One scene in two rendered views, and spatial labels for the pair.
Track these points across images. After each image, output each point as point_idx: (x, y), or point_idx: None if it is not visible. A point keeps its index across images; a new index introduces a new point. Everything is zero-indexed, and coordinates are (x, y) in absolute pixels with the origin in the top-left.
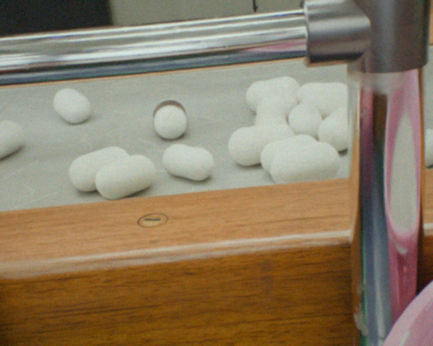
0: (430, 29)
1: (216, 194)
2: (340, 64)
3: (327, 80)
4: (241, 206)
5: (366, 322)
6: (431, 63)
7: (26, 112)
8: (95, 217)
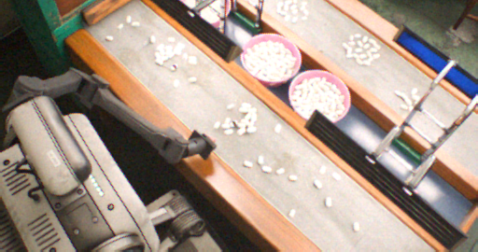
0: (115, 60)
1: (196, 42)
2: (133, 67)
3: (142, 64)
4: (197, 39)
5: None
6: (128, 56)
7: (176, 94)
8: (205, 47)
